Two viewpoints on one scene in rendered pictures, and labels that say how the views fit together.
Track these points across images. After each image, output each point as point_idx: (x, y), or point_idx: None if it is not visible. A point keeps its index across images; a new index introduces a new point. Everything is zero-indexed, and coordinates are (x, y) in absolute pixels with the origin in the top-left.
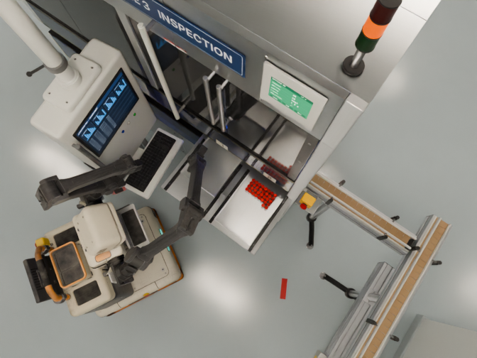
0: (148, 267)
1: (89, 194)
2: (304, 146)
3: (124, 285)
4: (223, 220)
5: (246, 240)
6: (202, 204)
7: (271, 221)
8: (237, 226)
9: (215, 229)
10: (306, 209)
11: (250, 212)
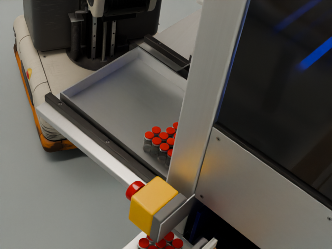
0: (75, 77)
1: None
2: None
3: (50, 15)
4: (132, 70)
5: (75, 99)
6: (175, 45)
7: (110, 154)
8: (113, 89)
9: (130, 226)
10: (129, 242)
11: (142, 116)
